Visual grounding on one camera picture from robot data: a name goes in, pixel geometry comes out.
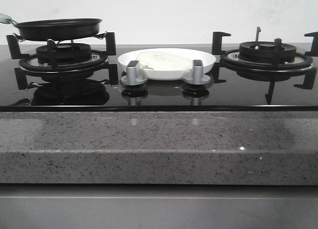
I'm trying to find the black gas burner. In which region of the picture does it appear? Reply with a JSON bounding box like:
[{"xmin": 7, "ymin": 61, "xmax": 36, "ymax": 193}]
[
  {"xmin": 36, "ymin": 43, "xmax": 91, "ymax": 65},
  {"xmin": 238, "ymin": 41, "xmax": 297, "ymax": 64}
]

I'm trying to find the black pan support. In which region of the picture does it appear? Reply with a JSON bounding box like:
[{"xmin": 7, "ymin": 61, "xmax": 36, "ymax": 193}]
[
  {"xmin": 6, "ymin": 32, "xmax": 116, "ymax": 74},
  {"xmin": 212, "ymin": 26, "xmax": 318, "ymax": 105}
]

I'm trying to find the right silver stove knob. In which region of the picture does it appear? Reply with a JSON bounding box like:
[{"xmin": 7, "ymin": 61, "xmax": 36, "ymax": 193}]
[{"xmin": 183, "ymin": 60, "xmax": 211, "ymax": 85}]

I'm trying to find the fried egg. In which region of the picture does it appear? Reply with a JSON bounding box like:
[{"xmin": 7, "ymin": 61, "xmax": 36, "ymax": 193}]
[{"xmin": 136, "ymin": 51, "xmax": 192, "ymax": 70}]

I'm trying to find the left black pan support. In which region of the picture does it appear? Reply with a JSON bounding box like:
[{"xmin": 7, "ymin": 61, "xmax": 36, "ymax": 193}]
[{"xmin": 6, "ymin": 32, "xmax": 116, "ymax": 74}]

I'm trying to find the white plate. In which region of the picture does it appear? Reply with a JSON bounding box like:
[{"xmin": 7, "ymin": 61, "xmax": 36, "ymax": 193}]
[{"xmin": 118, "ymin": 48, "xmax": 216, "ymax": 80}]

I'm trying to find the black frying pan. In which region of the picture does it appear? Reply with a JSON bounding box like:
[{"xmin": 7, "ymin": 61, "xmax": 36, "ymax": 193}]
[{"xmin": 0, "ymin": 14, "xmax": 102, "ymax": 36}]

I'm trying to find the right black gas burner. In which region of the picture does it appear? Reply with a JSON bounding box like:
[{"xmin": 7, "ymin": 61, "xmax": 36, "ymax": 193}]
[{"xmin": 238, "ymin": 41, "xmax": 297, "ymax": 64}]

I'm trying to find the silver stove knob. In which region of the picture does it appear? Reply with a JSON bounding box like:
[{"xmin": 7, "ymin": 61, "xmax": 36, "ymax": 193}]
[
  {"xmin": 183, "ymin": 60, "xmax": 211, "ymax": 85},
  {"xmin": 121, "ymin": 60, "xmax": 148, "ymax": 86}
]

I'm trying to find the left black gas burner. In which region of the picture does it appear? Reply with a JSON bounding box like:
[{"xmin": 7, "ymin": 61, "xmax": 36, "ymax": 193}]
[{"xmin": 36, "ymin": 43, "xmax": 91, "ymax": 65}]

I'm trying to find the left silver stove knob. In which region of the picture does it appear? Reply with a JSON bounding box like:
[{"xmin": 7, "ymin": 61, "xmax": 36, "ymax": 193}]
[{"xmin": 121, "ymin": 60, "xmax": 148, "ymax": 86}]

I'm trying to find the right black pan support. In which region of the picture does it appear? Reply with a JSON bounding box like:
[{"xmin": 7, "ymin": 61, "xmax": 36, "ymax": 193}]
[{"xmin": 212, "ymin": 26, "xmax": 318, "ymax": 105}]

